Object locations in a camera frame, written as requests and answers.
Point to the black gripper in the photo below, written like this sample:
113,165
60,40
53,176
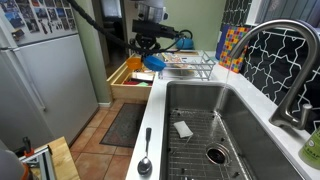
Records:
146,41

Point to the blue plastic bowl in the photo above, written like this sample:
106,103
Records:
155,64

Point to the orange plastic bowl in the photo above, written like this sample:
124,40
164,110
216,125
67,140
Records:
134,64

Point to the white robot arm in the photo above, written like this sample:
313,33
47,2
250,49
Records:
151,11

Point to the stainless steel sink basin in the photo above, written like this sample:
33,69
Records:
253,133

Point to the printed colourful plate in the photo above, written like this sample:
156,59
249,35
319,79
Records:
173,58

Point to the green item in drawer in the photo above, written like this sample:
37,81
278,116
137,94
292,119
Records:
143,84

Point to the red item in drawer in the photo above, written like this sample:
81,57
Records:
130,82

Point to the blue tea kettle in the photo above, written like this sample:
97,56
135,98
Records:
185,43

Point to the wooden cutting board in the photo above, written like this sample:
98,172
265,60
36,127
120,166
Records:
188,52

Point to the open light wooden drawer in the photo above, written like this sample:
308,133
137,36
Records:
128,91

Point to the blue flat board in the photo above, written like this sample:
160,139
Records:
220,40

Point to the patterned dark floor rug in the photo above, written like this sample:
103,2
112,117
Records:
125,125

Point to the white sponge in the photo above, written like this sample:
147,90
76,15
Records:
182,129

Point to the multicolour mosaic board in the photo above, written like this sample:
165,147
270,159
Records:
233,50

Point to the small photo print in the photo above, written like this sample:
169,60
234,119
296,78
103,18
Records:
32,25
52,14
25,10
61,12
8,5
40,13
15,20

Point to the white refrigerator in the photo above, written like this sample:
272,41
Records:
50,83

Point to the brown fridge magnet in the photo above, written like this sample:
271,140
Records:
18,35

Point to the light wooden table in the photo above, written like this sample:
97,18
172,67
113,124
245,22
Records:
65,160

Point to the black orange clamp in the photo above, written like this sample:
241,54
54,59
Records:
27,146

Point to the grey window blinds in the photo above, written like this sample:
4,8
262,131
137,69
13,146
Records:
293,10

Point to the brushed steel faucet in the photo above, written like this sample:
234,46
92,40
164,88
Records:
300,73

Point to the grey round object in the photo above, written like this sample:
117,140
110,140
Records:
11,166

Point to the green soap bottle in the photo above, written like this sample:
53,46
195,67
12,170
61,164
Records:
311,150

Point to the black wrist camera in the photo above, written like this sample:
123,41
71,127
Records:
151,29

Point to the aluminium profile frame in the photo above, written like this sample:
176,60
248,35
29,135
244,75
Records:
41,160

